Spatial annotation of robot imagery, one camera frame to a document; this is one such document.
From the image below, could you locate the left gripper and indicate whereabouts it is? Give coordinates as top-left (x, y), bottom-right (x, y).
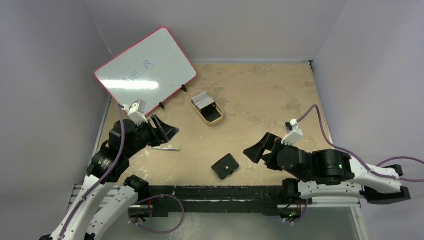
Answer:
top-left (126, 114), bottom-right (179, 158)

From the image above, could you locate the black leather card holder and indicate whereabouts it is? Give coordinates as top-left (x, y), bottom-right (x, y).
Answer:
top-left (211, 153), bottom-right (240, 180)

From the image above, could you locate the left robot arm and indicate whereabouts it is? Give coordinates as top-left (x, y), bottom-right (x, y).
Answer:
top-left (41, 115), bottom-right (180, 240)

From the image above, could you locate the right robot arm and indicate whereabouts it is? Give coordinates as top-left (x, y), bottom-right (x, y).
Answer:
top-left (243, 131), bottom-right (411, 205)

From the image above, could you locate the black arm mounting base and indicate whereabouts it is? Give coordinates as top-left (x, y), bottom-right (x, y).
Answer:
top-left (123, 175), bottom-right (313, 218)

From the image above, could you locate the stack of credit cards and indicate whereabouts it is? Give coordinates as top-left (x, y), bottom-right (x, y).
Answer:
top-left (191, 91), bottom-right (215, 111)

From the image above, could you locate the silver green-capped marker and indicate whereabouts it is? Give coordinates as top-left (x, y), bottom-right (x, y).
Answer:
top-left (152, 147), bottom-right (181, 152)

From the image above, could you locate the beige plastic tray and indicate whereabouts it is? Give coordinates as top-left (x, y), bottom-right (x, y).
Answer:
top-left (190, 99), bottom-right (224, 126)

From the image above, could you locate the pink framed whiteboard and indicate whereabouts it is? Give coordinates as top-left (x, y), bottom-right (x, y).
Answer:
top-left (94, 27), bottom-right (197, 115)

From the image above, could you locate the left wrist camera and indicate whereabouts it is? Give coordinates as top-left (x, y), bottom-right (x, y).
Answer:
top-left (127, 100), bottom-right (148, 125)

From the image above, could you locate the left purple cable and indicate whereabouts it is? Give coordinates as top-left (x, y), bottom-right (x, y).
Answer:
top-left (57, 103), bottom-right (126, 240)

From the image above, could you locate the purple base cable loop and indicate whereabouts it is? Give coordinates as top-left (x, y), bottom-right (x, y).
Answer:
top-left (127, 194), bottom-right (185, 235)

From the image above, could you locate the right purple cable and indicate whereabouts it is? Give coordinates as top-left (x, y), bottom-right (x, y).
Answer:
top-left (296, 104), bottom-right (424, 184)

